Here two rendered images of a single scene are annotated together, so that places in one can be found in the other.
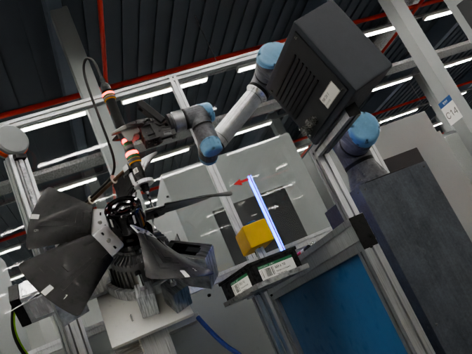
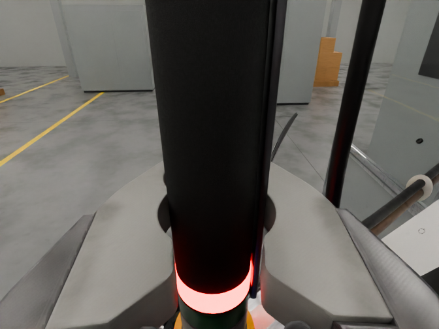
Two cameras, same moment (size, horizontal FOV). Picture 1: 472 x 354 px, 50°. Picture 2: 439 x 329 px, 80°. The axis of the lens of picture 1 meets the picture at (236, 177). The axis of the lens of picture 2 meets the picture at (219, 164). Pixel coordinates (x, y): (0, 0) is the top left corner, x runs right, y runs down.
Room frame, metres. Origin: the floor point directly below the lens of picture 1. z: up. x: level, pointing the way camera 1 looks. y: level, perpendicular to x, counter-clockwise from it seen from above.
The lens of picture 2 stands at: (1.64, 0.21, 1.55)
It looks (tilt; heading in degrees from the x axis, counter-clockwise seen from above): 28 degrees down; 105
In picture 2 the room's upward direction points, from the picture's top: straight up
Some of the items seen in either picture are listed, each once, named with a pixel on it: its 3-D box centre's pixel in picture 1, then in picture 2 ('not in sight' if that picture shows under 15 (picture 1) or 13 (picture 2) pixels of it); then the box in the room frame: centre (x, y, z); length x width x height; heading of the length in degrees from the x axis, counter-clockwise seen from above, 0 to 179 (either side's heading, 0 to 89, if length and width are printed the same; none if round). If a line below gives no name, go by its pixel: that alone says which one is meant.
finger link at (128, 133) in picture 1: (126, 134); (146, 260); (1.59, 0.28, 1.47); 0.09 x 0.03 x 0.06; 118
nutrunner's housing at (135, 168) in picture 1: (123, 133); not in sight; (1.61, 0.29, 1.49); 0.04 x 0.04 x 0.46
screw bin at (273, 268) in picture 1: (260, 276); not in sight; (1.51, 0.05, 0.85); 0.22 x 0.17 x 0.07; 32
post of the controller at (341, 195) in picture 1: (333, 181); not in sight; (1.22, -0.21, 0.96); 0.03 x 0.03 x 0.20; 17
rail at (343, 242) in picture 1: (306, 267); not in sight; (1.63, -0.08, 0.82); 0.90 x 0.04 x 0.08; 17
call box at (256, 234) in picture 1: (254, 239); not in sight; (2.00, 0.03, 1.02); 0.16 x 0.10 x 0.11; 17
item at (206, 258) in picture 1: (190, 264); not in sight; (1.66, 0.25, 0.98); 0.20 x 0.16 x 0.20; 17
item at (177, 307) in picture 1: (176, 293); not in sight; (1.61, 0.32, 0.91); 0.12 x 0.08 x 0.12; 17
